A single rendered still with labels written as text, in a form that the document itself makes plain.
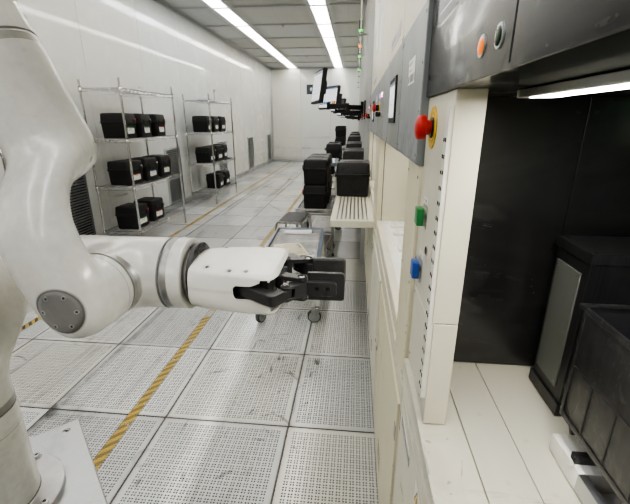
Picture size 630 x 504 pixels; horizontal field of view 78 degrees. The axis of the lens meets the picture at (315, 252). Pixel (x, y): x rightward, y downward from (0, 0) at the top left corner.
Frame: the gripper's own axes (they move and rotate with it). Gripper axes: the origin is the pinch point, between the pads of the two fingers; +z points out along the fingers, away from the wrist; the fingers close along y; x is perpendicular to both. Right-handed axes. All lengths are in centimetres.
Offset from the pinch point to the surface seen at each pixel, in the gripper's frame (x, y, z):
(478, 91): 20.7, -13.9, 18.1
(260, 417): -119, -109, -39
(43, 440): -43, -14, -57
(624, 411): -14.8, 1.3, 34.7
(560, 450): -29.5, -7.5, 34.6
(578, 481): -29.8, -2.4, 34.6
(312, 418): -119, -111, -14
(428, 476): -32.2, -3.4, 14.8
